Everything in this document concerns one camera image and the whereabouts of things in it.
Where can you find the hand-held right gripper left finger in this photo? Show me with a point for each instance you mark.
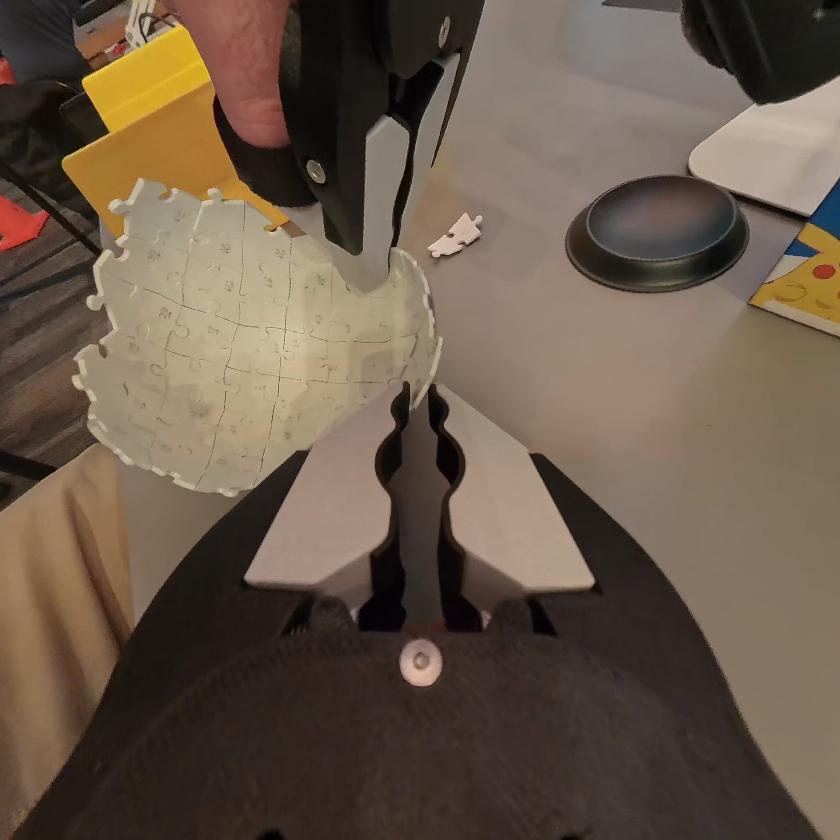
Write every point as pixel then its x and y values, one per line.
pixel 321 525

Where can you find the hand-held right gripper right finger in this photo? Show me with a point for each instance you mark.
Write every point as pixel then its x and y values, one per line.
pixel 518 525

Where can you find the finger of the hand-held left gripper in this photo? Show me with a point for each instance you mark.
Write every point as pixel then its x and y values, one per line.
pixel 436 105
pixel 384 184

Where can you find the partly built puzzle ball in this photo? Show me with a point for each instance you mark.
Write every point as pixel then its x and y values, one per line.
pixel 229 341

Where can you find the joined white puzzle piece pair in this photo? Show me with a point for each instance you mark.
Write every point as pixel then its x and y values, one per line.
pixel 456 235

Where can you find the black round puzzle stand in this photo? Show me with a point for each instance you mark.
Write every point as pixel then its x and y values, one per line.
pixel 656 229

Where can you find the blue puzzle box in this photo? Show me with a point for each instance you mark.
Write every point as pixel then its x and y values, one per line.
pixel 807 289

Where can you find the yellow plastic bin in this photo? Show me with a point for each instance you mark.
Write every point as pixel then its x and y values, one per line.
pixel 151 118

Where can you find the person's beige trousers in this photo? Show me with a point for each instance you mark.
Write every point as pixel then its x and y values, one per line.
pixel 59 590

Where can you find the black rounded object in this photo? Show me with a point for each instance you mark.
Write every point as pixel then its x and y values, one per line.
pixel 768 46

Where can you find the red floor tape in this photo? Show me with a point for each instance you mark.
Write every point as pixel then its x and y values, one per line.
pixel 19 223

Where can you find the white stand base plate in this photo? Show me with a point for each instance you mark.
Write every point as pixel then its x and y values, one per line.
pixel 768 157

